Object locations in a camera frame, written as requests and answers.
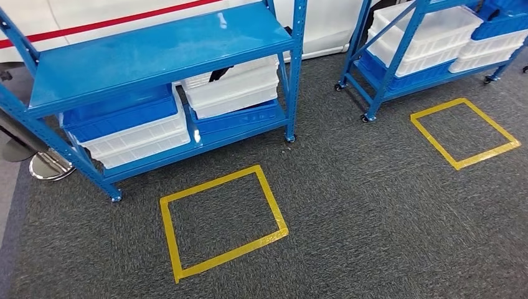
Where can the blue metal shelf rack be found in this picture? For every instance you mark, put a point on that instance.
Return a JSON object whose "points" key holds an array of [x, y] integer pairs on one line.
{"points": [[144, 53], [396, 53]]}

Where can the blue plastic crate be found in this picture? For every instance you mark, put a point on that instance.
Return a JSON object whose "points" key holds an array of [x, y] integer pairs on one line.
{"points": [[416, 80], [123, 113], [239, 119]]}

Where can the white plastic crate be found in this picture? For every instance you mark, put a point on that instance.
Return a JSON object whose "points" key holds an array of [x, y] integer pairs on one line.
{"points": [[433, 37], [486, 53], [235, 93], [136, 140]]}

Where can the white car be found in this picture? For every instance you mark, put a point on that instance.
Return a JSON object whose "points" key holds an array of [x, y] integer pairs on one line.
{"points": [[321, 24]]}

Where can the red barrier belt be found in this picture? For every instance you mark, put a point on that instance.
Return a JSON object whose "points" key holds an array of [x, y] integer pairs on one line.
{"points": [[103, 22]]}

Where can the dark belt stanchion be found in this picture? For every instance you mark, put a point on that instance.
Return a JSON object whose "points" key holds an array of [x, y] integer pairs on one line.
{"points": [[51, 169]]}

